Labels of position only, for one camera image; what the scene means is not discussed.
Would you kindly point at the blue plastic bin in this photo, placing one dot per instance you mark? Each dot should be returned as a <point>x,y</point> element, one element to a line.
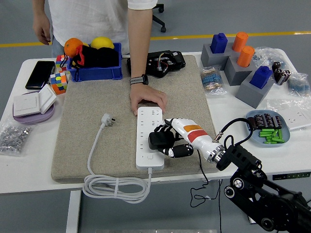
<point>97,72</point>

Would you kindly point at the pile of dark capacitors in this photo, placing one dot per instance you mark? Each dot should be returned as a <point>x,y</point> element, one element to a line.
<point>264,121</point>

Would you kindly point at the person's right hand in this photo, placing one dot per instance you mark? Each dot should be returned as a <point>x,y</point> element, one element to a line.
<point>42,28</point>

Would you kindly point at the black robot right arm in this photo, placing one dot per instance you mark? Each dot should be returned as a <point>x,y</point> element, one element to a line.
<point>243,155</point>

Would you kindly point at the grey-brown mat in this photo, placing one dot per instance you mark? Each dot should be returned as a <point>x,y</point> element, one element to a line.
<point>97,97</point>

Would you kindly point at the person's right forearm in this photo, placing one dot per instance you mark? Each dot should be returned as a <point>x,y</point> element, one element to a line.
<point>40,7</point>

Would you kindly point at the purple plate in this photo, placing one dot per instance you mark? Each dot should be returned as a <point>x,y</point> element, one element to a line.
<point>31,119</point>

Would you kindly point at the person's left hand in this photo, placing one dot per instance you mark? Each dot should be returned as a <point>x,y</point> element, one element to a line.
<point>145,93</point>

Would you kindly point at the black grey wristwatch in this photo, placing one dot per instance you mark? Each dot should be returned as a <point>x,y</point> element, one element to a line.
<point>138,79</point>

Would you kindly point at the blue square peg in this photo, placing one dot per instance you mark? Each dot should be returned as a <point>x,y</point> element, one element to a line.
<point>261,77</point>
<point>218,43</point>

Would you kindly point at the pile of green batteries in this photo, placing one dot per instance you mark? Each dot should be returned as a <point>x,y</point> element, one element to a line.
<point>272,136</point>

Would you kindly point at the clear bag of small parts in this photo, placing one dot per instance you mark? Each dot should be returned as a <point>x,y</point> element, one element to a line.
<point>264,57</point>

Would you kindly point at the black table control panel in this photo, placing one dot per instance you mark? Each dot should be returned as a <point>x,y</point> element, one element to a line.
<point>291,175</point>

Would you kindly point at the large colourful puzzle cube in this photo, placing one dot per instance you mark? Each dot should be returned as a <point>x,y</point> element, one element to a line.
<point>59,83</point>

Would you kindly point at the person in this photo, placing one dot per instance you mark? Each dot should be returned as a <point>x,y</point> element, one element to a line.
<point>90,21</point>

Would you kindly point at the bag of striped resistors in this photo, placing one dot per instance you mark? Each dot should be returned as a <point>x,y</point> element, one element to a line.
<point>211,81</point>

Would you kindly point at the black office chair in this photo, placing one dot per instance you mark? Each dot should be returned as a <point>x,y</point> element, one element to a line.
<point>163,29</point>

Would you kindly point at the tilted white wall switch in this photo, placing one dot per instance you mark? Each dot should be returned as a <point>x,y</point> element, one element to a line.
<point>47,98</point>

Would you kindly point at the clear bag of blue resistors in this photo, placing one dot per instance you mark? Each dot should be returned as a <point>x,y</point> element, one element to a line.
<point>298,85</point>

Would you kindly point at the black smartphone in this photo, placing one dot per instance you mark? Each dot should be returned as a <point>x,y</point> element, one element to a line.
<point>40,74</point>

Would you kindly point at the grey block holder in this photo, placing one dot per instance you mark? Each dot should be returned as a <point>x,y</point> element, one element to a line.
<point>247,94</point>
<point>233,54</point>
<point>233,75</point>
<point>209,60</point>

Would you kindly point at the person's left forearm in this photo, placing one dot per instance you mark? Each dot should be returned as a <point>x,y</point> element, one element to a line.
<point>138,48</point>

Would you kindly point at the yellow lemon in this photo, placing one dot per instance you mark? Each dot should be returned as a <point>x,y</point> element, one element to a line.
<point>102,42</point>

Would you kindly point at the orange cylinder peg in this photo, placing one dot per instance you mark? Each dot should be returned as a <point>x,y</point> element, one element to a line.
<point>240,41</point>
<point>245,57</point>

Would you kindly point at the light blue plate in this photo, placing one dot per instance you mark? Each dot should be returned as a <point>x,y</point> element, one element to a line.
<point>286,136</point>

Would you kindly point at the bundle of black capacitors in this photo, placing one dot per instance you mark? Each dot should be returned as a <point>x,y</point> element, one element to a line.
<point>281,74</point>

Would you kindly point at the black plug adapter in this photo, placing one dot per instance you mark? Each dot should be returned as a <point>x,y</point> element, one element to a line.
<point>159,142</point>

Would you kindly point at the bag of metal nuts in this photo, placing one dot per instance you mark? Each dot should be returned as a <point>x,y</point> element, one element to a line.
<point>13,137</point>

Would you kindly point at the flat white wall switch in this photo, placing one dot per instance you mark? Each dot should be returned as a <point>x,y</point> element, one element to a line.
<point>25,104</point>

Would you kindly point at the white power strip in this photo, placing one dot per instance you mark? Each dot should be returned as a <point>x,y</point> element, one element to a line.
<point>145,116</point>

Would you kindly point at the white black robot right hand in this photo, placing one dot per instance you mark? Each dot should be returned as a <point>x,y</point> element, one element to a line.
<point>196,136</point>

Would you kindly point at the orange fruit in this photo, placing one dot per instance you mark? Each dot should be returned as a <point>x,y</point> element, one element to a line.
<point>71,46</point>

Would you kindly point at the small colourful puzzle cube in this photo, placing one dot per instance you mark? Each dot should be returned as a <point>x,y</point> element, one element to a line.
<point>60,63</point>

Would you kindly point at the clear bag with white socket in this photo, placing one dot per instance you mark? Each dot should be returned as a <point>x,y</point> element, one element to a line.
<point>298,116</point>

